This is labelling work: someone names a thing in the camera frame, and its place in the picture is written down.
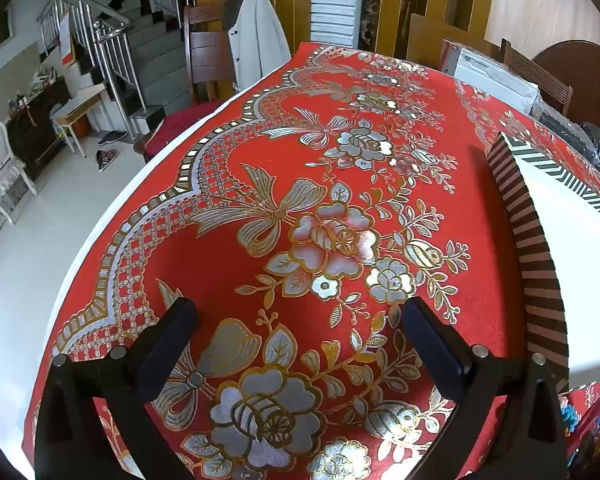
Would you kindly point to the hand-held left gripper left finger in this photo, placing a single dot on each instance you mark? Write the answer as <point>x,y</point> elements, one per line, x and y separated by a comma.
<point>177,327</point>

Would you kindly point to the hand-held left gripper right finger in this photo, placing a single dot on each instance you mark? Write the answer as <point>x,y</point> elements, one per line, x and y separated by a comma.
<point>432,342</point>

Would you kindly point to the striped cardboard box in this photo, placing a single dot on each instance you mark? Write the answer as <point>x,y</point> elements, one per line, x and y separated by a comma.
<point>570,260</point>

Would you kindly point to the patterned sneaker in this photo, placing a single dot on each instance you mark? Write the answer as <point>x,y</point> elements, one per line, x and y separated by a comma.
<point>106,159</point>

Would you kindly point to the colourful patterned packet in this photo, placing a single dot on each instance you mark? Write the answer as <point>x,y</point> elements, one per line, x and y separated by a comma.
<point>597,440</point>

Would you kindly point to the red floral tablecloth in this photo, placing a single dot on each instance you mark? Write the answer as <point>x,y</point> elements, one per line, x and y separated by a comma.
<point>280,160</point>

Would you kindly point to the dark sneaker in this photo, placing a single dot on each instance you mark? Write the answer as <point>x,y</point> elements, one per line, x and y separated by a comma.
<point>112,137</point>

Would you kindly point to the red seat cushion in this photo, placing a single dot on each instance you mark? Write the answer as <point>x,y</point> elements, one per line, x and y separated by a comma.
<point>180,122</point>

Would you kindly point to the small white-topped desk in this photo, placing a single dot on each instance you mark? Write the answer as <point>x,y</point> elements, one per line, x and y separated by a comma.
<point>77,105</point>

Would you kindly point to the white ornate chair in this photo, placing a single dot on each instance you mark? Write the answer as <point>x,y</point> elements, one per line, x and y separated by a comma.
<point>0,160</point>

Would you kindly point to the dark low cabinet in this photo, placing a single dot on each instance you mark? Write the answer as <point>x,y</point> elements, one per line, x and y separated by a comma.
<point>35,125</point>

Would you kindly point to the black plastic bag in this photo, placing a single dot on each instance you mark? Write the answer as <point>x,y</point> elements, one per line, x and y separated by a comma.
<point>597,147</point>

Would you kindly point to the dark wrapped package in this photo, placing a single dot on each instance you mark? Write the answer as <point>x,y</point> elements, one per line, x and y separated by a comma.
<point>555,112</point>

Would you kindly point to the white flat box in plastic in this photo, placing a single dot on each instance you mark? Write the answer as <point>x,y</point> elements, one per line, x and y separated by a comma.
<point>495,77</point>

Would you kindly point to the dark wooden chair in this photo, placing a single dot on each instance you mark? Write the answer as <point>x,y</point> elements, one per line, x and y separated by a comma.
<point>205,50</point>

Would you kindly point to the slatted wooden chair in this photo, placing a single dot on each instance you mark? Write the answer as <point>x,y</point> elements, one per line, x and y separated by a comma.
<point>535,77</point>

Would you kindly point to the staircase with steel railing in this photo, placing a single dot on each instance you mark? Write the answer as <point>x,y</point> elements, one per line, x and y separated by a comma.
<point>145,40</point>

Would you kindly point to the light wooden board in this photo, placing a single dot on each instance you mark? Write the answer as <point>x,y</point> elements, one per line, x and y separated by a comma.
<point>422,42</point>

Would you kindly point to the round brown table top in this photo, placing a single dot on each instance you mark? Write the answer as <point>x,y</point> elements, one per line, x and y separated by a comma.
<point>585,80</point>

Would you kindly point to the stack of white panels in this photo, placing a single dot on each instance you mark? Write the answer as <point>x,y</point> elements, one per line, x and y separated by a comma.
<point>335,5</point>

